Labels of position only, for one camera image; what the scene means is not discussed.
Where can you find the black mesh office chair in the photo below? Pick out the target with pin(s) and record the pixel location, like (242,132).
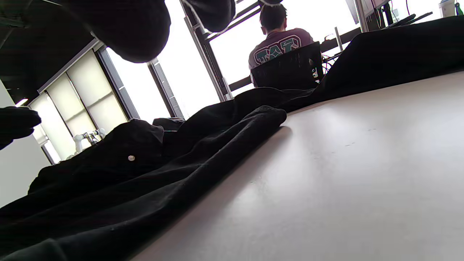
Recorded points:
(286,70)

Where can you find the black keyboard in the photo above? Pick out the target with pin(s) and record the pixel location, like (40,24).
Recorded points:
(409,19)

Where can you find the person's right hand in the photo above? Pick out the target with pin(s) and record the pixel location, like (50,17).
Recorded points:
(137,29)

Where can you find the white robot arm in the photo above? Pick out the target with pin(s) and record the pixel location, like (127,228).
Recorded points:
(85,139)

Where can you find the white bottle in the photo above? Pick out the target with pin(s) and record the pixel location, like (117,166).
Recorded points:
(447,8)

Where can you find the computer monitor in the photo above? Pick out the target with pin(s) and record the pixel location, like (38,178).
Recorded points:
(366,9)

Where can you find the beige roller blind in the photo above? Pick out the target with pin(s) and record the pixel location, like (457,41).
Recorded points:
(70,108)
(54,127)
(96,90)

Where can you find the person's left hand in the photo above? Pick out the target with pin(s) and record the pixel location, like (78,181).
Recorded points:
(16,123)

